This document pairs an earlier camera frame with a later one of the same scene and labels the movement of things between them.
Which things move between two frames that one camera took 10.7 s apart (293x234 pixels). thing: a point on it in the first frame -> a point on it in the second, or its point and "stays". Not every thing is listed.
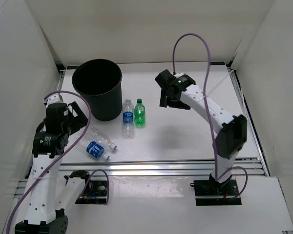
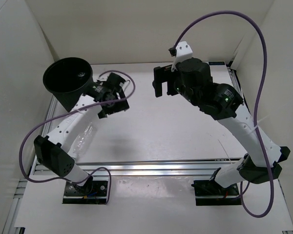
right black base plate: x=209 y=187 stays
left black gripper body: x=74 y=123 -> x=115 y=107
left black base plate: x=95 y=192 stays
